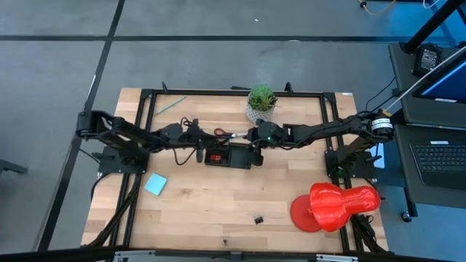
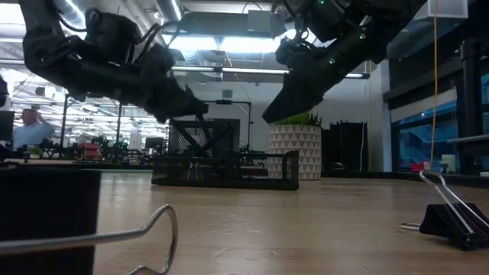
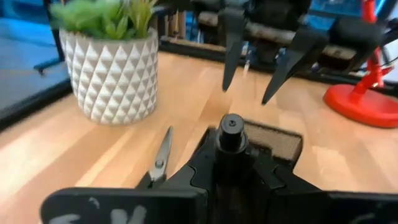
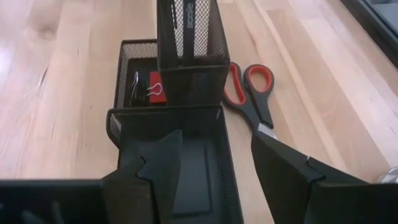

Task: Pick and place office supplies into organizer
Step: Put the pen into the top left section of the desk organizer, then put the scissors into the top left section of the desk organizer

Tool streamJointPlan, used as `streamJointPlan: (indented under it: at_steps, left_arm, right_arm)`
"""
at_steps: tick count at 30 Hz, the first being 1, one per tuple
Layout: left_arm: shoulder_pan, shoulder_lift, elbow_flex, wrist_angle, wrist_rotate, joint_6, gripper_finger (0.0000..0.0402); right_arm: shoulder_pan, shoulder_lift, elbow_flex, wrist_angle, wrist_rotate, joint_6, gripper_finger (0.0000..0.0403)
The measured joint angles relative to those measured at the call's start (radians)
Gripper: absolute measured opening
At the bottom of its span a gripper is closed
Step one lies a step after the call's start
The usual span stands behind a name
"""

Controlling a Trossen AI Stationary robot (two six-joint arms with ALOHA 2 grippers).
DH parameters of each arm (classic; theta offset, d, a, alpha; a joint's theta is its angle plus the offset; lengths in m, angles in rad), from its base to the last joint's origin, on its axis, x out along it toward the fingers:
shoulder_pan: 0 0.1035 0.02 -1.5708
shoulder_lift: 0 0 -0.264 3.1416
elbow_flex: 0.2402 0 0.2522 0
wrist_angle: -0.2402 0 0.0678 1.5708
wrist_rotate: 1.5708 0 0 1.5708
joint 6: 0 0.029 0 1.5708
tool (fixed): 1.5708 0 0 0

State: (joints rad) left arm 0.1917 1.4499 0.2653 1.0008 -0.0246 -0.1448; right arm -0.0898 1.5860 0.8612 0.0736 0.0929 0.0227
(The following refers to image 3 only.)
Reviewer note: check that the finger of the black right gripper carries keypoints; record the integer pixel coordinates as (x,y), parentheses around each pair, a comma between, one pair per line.
(232,40)
(298,53)

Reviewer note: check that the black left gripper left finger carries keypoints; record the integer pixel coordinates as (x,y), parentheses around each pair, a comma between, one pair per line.
(124,208)

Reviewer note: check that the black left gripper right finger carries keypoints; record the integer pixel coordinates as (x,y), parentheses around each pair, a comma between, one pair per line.
(311,208)

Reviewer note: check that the black mesh desk organizer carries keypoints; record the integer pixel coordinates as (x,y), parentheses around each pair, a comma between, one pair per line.
(273,143)

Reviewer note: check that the red desk lamp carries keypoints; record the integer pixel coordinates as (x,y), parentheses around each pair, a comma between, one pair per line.
(367,107)

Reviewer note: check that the artificial plant in white pot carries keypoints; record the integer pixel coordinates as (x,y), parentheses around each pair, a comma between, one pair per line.
(115,81)

